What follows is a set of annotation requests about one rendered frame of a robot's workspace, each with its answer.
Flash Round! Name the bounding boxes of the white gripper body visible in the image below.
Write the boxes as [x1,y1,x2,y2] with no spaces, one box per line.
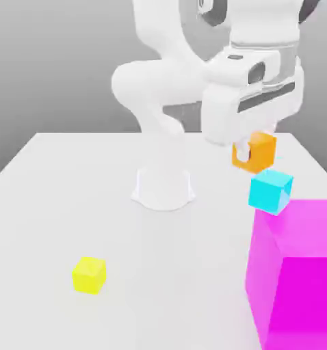
[201,63,306,148]

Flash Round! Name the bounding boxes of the small orange cube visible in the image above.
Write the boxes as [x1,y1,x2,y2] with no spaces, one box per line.
[231,131,278,175]

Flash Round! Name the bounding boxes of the small cyan cube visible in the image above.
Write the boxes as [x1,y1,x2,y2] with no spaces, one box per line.
[247,168,295,217]

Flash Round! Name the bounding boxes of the small yellow cube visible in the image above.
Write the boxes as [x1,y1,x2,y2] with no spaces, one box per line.
[71,256,107,296]

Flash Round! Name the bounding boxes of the large magenta box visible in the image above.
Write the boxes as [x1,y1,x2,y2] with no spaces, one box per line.
[244,198,327,350]

